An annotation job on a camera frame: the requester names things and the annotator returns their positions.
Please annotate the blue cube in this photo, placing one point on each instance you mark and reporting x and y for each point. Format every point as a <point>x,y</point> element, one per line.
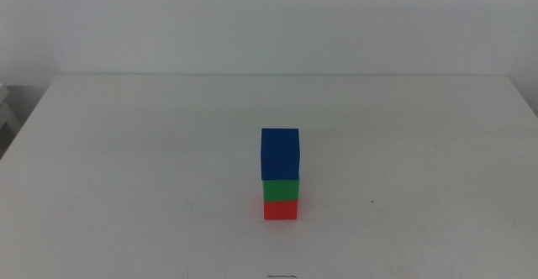
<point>280,155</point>

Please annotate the red cube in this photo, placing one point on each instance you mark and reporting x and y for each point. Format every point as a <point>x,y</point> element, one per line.
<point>280,210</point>

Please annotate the green cube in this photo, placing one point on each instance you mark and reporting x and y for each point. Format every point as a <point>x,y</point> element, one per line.
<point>281,191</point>

